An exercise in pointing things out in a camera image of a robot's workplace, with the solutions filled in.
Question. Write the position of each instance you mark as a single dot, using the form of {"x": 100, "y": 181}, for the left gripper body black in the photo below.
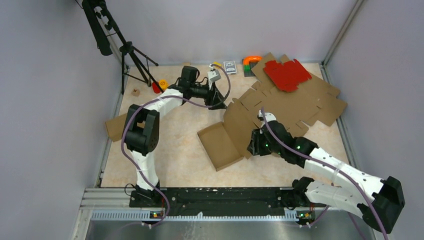
{"x": 202, "y": 91}

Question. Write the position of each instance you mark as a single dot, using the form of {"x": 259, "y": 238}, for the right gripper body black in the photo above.
{"x": 266, "y": 147}

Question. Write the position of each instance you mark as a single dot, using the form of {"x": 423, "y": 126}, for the brown cardboard box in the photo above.
{"x": 226, "y": 142}
{"x": 115, "y": 127}

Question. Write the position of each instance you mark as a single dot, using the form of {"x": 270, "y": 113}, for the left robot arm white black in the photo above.
{"x": 141, "y": 149}

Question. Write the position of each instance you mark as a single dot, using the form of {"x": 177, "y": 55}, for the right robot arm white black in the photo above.
{"x": 379, "y": 202}

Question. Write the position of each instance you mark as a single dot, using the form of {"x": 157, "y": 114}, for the playing card deck box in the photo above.
{"x": 230, "y": 67}

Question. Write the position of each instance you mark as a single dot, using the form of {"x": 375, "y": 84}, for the folded brown cardboard box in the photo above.
{"x": 115, "y": 127}

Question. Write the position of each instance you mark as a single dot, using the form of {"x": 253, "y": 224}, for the red yellow toy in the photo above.
{"x": 160, "y": 87}

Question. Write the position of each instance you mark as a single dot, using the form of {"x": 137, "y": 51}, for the yellow small block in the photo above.
{"x": 217, "y": 63}

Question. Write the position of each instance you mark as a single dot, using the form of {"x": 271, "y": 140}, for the orange green toy block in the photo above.
{"x": 248, "y": 63}

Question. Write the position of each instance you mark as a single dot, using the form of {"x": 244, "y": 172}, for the stack of brown cardboard blanks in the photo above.
{"x": 314, "y": 100}

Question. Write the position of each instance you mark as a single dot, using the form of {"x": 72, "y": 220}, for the red flat cardboard blank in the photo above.
{"x": 288, "y": 75}

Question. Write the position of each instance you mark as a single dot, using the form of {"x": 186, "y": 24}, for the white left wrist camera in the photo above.
{"x": 213, "y": 75}

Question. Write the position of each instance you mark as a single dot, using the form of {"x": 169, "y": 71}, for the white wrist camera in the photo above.
{"x": 213, "y": 75}
{"x": 266, "y": 117}

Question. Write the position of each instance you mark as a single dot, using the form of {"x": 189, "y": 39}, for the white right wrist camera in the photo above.
{"x": 266, "y": 117}

